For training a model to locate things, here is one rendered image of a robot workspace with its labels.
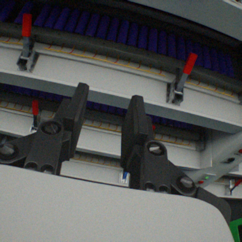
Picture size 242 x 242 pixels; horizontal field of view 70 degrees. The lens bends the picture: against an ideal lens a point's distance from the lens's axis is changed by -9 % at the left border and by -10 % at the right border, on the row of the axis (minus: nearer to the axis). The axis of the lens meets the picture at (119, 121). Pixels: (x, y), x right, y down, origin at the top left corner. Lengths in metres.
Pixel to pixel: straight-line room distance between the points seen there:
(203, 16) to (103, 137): 0.35
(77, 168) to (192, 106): 0.42
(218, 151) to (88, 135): 0.33
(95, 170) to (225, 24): 0.54
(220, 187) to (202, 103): 0.50
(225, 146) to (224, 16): 0.31
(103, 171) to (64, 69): 0.40
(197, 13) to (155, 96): 0.16
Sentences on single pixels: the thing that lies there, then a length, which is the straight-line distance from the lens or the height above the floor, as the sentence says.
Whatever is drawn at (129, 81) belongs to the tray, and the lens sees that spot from 0.34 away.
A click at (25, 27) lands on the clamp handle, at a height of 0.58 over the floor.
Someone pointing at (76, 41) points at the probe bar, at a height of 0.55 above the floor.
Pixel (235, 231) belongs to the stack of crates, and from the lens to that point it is 0.72.
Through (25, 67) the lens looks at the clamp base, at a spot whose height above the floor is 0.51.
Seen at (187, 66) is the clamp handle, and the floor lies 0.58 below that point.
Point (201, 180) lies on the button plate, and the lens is 0.64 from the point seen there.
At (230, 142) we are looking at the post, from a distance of 0.48.
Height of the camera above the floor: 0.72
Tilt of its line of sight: 49 degrees down
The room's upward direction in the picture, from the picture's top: 20 degrees clockwise
